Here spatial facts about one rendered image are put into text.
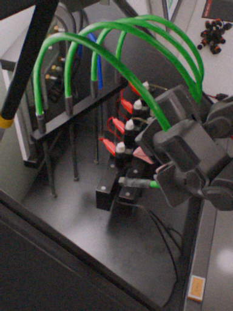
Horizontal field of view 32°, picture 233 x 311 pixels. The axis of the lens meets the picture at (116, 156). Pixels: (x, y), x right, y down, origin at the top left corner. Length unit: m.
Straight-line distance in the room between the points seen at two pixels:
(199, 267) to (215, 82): 0.66
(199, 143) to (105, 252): 0.60
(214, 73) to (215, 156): 0.86
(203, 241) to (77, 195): 0.41
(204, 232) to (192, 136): 0.49
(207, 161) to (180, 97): 0.24
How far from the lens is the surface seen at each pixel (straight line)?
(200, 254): 1.00
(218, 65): 1.47
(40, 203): 1.22
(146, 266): 1.10
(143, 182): 0.84
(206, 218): 1.06
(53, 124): 1.03
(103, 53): 0.70
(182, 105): 0.80
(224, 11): 1.79
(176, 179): 0.68
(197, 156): 0.57
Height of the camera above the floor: 1.81
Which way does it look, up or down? 48 degrees down
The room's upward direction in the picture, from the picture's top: 1 degrees clockwise
